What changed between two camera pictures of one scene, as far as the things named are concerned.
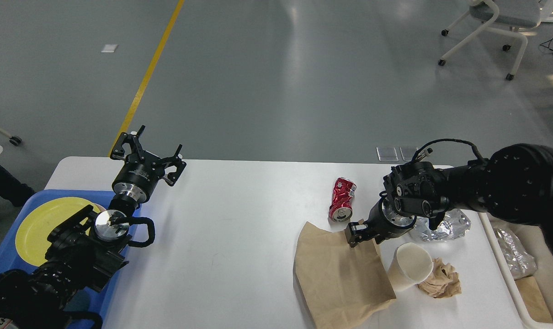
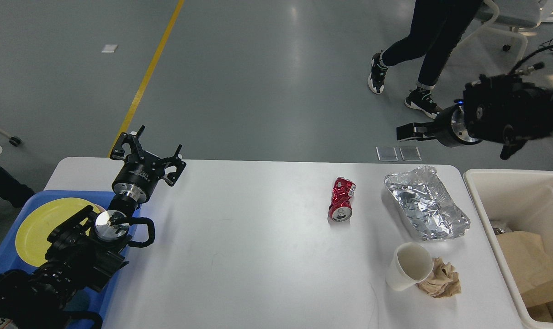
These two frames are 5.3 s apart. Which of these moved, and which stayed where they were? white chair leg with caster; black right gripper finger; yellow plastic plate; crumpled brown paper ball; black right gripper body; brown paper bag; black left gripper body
Moved: black right gripper body; brown paper bag; black right gripper finger
Stayed: white chair leg with caster; yellow plastic plate; black left gripper body; crumpled brown paper ball
